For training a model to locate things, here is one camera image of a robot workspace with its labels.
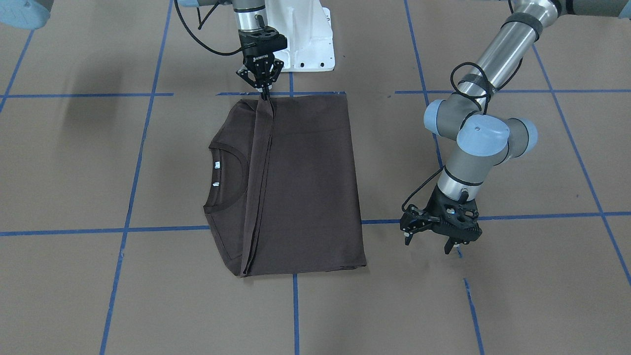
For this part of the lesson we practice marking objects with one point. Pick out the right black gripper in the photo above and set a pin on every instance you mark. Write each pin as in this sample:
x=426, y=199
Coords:
x=262, y=60

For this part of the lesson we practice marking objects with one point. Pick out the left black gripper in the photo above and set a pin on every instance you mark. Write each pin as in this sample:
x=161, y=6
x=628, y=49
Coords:
x=413, y=221

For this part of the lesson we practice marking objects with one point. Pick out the dark brown t-shirt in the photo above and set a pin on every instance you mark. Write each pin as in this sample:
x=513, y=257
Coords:
x=284, y=196

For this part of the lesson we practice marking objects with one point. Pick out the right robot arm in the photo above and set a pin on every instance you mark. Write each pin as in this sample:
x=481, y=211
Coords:
x=249, y=15

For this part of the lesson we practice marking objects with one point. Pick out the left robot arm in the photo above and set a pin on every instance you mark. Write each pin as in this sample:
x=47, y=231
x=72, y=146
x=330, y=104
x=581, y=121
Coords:
x=484, y=141

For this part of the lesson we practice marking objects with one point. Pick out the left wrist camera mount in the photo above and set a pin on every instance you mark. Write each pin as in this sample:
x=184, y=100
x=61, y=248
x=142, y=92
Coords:
x=457, y=219

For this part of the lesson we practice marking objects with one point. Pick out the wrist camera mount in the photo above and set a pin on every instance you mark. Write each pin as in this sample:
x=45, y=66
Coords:
x=261, y=42
x=457, y=219

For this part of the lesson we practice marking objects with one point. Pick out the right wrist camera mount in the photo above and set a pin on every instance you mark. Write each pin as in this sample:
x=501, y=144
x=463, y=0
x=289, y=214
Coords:
x=261, y=42

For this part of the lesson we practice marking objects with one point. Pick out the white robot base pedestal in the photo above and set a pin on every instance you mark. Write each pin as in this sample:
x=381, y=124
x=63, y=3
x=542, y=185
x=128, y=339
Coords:
x=307, y=27

